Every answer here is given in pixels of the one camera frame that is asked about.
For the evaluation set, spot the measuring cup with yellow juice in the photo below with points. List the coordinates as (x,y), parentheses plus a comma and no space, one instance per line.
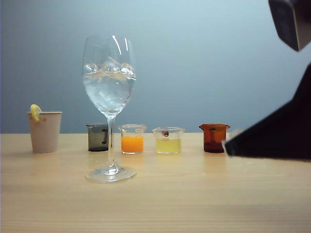
(168,145)

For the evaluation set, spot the dark grey box housing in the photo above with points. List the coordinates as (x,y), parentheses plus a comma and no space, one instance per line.
(284,21)

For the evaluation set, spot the clear ice cubes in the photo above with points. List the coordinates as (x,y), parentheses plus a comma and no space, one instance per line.
(109,69)

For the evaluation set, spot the grey glass measuring cup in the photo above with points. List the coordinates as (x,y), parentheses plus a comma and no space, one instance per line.
(96,140)

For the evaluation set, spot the white paper cup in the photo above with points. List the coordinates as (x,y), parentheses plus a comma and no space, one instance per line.
(45,136)

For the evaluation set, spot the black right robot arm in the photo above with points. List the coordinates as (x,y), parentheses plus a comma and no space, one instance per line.
(279,131)

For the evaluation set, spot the clear wine glass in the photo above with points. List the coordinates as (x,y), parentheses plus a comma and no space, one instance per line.
(109,109)

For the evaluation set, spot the measuring cup with orange juice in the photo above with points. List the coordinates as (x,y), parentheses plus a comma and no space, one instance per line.
(132,143)

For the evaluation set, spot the amber glass measuring cup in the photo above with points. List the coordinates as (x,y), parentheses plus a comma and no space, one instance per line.
(214,139)

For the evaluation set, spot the yellow lemon slice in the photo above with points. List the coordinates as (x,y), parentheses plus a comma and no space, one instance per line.
(35,112)

